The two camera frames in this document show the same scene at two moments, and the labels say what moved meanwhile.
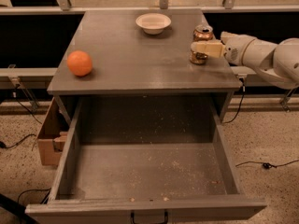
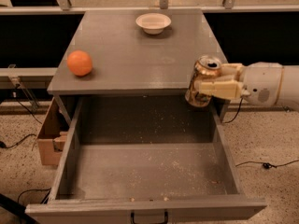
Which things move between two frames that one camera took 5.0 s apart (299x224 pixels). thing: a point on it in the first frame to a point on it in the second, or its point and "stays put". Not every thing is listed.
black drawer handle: x=132 y=217 stays put
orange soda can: x=201 y=33 to x=206 y=66
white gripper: x=234 y=50 to x=261 y=82
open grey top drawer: x=152 y=160 stays put
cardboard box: x=53 y=135 stays put
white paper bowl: x=153 y=23 stays put
